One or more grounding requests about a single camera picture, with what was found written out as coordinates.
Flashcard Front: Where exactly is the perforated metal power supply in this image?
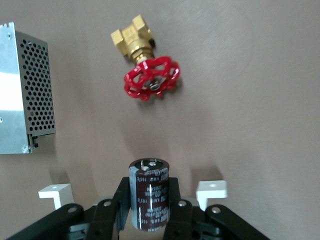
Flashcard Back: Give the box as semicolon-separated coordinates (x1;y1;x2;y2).
0;21;56;155

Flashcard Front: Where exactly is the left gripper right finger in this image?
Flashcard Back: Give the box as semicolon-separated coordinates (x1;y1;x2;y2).
163;176;272;240

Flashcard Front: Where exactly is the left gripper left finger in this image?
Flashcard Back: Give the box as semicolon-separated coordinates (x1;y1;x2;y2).
4;176;131;240

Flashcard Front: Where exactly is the small black connector block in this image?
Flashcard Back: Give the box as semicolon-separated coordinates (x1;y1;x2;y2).
128;157;171;232

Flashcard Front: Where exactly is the brass valve red handwheel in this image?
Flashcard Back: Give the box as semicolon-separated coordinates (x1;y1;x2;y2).
110;14;181;101

